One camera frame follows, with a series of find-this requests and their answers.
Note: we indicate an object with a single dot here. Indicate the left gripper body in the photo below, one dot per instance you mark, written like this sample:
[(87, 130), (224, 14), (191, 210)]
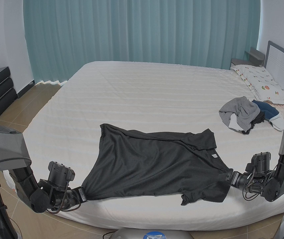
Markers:
[(71, 198)]

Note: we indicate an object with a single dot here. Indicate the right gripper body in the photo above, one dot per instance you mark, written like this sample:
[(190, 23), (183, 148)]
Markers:
[(242, 182)]

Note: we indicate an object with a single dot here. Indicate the black T-shirt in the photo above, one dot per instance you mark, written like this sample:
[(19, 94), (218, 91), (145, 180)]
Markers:
[(157, 163)]

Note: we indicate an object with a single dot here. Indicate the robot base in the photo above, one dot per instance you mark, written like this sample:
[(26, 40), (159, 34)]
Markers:
[(149, 234)]

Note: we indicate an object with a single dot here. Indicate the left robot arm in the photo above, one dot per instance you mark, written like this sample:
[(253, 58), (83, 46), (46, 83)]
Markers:
[(2, 146)]

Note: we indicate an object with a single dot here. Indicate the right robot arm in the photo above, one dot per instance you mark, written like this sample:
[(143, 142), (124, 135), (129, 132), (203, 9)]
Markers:
[(278, 183)]

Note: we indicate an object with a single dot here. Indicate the pile of clothes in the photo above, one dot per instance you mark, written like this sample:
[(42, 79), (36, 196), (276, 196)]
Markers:
[(244, 111)]

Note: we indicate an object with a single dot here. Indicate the bed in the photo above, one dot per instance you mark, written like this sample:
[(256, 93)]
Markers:
[(144, 96)]

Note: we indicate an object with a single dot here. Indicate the white printed pillow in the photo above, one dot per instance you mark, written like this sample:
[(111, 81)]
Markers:
[(264, 83)]

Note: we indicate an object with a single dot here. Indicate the grey bedside table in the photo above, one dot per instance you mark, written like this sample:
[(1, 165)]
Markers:
[(255, 55)]

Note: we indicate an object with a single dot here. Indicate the blue-green curtain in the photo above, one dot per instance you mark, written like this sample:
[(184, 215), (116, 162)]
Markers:
[(132, 21)]

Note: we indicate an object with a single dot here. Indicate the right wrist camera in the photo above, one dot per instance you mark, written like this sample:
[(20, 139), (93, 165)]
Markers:
[(249, 168)]

